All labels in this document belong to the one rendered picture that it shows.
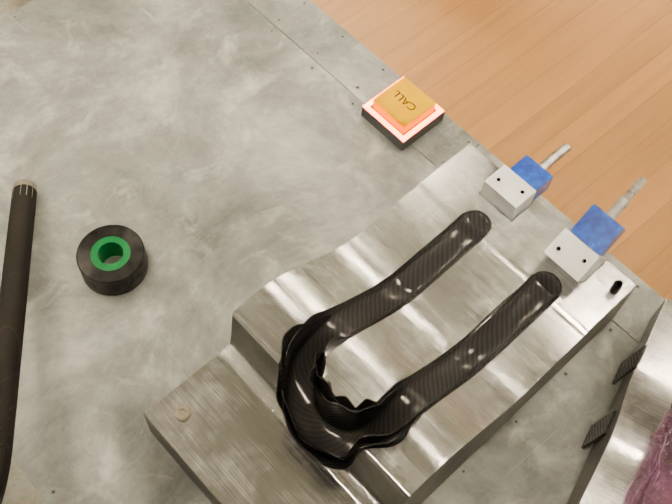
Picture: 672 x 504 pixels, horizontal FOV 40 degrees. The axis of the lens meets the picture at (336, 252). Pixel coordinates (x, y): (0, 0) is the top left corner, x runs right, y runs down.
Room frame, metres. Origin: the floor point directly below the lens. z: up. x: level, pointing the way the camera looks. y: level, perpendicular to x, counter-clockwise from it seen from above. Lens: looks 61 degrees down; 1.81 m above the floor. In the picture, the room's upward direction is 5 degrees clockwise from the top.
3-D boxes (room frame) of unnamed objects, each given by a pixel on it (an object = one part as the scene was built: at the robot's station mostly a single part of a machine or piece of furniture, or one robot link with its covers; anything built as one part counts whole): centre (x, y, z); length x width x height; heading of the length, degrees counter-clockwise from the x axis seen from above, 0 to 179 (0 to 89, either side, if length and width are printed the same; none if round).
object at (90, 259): (0.52, 0.27, 0.82); 0.08 x 0.08 x 0.04
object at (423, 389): (0.42, -0.10, 0.92); 0.35 x 0.16 x 0.09; 137
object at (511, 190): (0.65, -0.23, 0.89); 0.13 x 0.05 x 0.05; 137
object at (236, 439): (0.41, -0.08, 0.87); 0.50 x 0.26 x 0.14; 137
